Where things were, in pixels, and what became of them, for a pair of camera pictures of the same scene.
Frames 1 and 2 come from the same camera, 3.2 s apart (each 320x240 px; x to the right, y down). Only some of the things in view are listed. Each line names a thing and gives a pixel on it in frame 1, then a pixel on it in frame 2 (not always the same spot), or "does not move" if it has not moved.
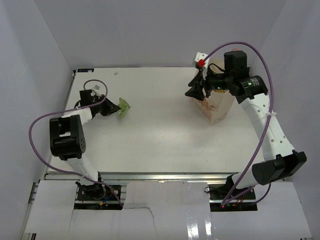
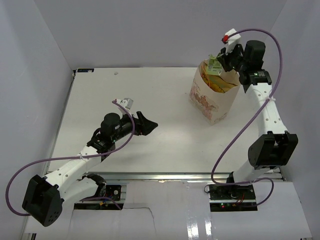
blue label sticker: x=85 y=70 does not move
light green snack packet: x=124 y=106 → x=214 y=67
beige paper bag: x=217 y=107 does not move
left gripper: x=110 y=107 → x=146 y=126
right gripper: x=196 y=91 → x=224 y=57
